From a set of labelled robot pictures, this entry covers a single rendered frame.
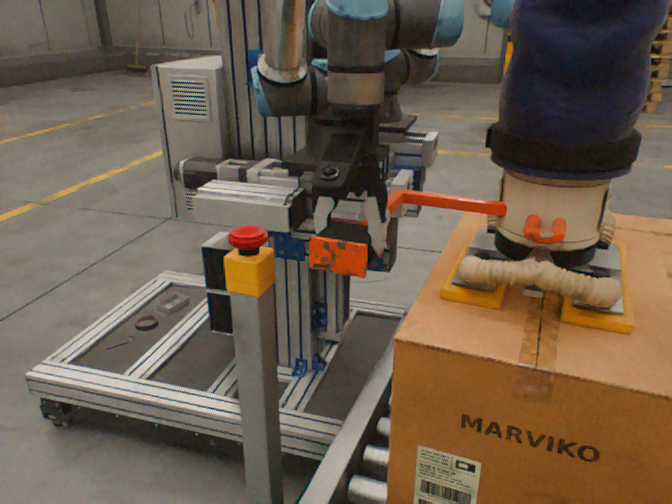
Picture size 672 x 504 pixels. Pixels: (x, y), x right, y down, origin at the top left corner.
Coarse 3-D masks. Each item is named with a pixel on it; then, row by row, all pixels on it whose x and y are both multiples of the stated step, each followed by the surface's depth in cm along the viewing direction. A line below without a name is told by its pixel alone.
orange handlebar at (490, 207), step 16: (400, 192) 102; (416, 192) 102; (464, 208) 98; (480, 208) 97; (496, 208) 96; (528, 224) 87; (560, 224) 87; (528, 240) 86; (544, 240) 84; (560, 240) 85
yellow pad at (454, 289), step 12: (480, 228) 117; (492, 228) 110; (468, 240) 112; (468, 252) 106; (480, 252) 100; (456, 264) 102; (456, 276) 97; (444, 288) 94; (456, 288) 94; (468, 288) 94; (480, 288) 93; (492, 288) 93; (504, 288) 94; (456, 300) 93; (468, 300) 92; (480, 300) 91; (492, 300) 91
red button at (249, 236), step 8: (232, 232) 97; (240, 232) 97; (248, 232) 97; (256, 232) 97; (264, 232) 98; (232, 240) 96; (240, 240) 95; (248, 240) 95; (256, 240) 96; (264, 240) 97; (240, 248) 96; (248, 248) 96; (256, 248) 97; (248, 256) 98
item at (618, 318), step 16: (624, 256) 105; (576, 272) 98; (592, 272) 93; (624, 272) 99; (624, 288) 94; (576, 304) 88; (624, 304) 89; (576, 320) 86; (592, 320) 85; (608, 320) 85; (624, 320) 84
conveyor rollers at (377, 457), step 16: (384, 432) 124; (368, 448) 118; (384, 448) 118; (368, 464) 117; (384, 464) 116; (352, 480) 110; (368, 480) 110; (352, 496) 109; (368, 496) 108; (384, 496) 107
